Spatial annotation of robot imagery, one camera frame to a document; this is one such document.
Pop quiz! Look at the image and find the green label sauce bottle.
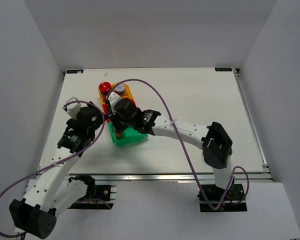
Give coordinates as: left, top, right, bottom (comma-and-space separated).
113, 127, 125, 140

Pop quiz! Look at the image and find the white lid sauce jar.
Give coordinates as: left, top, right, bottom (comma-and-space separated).
114, 83, 127, 97

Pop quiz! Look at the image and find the red lid chili sauce jar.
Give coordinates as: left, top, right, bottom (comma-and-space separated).
98, 81, 112, 100

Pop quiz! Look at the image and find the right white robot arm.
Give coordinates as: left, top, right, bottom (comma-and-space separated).
108, 95, 234, 200

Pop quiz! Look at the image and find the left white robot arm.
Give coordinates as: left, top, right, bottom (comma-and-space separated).
9, 106, 105, 240

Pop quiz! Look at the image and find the yellow plastic bin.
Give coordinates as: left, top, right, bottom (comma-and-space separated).
98, 83, 134, 104

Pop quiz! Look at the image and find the green plastic bin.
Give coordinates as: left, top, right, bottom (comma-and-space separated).
108, 122, 148, 148

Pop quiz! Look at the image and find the red plastic bin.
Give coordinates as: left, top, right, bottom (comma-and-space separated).
102, 103, 112, 123

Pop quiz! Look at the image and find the left blue table sticker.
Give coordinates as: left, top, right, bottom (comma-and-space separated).
66, 69, 84, 74

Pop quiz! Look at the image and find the blue table sticker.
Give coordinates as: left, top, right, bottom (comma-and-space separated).
66, 69, 84, 74
214, 67, 233, 72

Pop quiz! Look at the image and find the right blue table sticker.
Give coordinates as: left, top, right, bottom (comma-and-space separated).
214, 67, 233, 72

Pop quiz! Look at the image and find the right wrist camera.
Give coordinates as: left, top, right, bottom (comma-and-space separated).
105, 92, 122, 107

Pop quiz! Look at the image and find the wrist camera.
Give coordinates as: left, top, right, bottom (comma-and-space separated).
62, 96, 83, 120
105, 92, 122, 107

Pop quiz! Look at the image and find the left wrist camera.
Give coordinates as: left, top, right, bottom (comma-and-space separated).
62, 96, 83, 120

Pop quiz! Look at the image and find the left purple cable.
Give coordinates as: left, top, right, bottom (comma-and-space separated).
0, 99, 114, 237

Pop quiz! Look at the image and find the aluminium table frame rail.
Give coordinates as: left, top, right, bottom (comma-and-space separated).
67, 172, 275, 182

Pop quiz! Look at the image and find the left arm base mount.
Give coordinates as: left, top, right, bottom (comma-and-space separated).
68, 183, 117, 210

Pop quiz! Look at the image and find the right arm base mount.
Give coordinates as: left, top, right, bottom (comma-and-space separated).
196, 183, 248, 213

